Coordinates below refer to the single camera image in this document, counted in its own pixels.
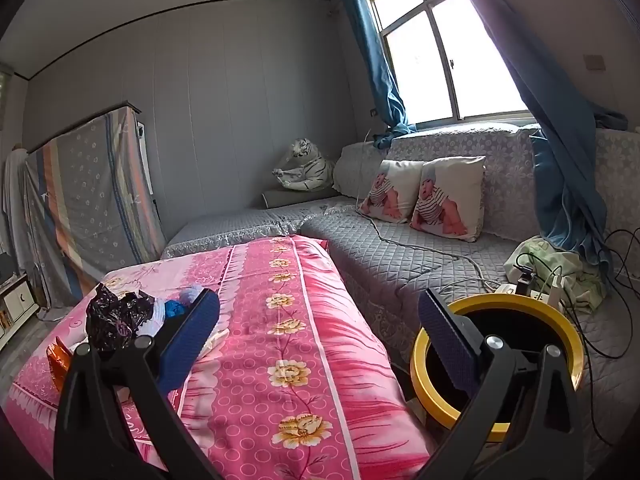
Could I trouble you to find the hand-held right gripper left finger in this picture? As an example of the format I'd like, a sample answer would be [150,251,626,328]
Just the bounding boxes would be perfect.
[52,287,221,480]

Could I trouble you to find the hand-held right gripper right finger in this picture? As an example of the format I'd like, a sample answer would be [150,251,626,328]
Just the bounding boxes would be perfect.
[417,287,586,480]

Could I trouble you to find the white foam net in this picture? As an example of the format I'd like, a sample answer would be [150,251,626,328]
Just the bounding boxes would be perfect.
[145,302,168,336]

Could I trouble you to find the black plastic bag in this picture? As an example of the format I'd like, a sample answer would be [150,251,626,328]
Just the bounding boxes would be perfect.
[85,282,156,353]

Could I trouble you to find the yellow rimmed black trash bin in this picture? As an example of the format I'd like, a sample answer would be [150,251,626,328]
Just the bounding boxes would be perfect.
[410,294,585,443]

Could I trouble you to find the orange peel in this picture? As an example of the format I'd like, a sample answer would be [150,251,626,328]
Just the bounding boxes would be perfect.
[46,337,70,378]

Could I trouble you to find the white power strip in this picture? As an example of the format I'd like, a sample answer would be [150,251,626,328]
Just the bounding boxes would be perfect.
[492,280,563,306]

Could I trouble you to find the grey quilted sofa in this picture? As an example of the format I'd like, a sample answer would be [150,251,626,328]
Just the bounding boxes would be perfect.
[162,122,640,461]

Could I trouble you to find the pink floral blanket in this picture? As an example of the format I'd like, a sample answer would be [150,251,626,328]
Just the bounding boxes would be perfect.
[7,234,433,480]

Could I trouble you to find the white charger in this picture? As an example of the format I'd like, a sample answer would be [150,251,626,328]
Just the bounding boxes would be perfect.
[547,267,568,306]

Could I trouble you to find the baby print pillow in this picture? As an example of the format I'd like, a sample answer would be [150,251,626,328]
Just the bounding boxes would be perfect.
[357,159,426,223]
[410,156,487,243]

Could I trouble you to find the pale green cloth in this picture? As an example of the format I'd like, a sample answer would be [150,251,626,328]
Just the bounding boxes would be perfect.
[502,235,608,313]

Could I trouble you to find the grey bolster pillow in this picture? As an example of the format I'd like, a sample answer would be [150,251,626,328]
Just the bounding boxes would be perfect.
[262,187,338,209]

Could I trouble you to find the striped sheet covered mattress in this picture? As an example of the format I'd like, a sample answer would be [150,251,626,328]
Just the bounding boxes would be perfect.
[22,101,166,308]

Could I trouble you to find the white low cabinet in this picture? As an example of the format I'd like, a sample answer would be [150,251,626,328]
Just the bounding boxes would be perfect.
[0,270,38,351]

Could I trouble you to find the wide blue curtain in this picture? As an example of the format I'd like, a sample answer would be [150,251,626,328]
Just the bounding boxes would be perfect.
[445,0,640,281]

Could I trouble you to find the white tiger plush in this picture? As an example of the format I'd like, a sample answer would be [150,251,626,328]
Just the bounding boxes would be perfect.
[271,138,337,193]

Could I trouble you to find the white hanging cloth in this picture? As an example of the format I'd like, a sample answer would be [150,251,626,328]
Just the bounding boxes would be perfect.
[2,147,33,281]

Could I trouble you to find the window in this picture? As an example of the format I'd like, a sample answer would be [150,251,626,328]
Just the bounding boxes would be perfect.
[362,0,533,128]

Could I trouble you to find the black cables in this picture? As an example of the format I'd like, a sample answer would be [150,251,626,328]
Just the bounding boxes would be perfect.
[515,227,640,441]

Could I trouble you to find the white wall unit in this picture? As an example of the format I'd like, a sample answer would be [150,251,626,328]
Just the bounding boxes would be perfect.
[136,120,151,196]

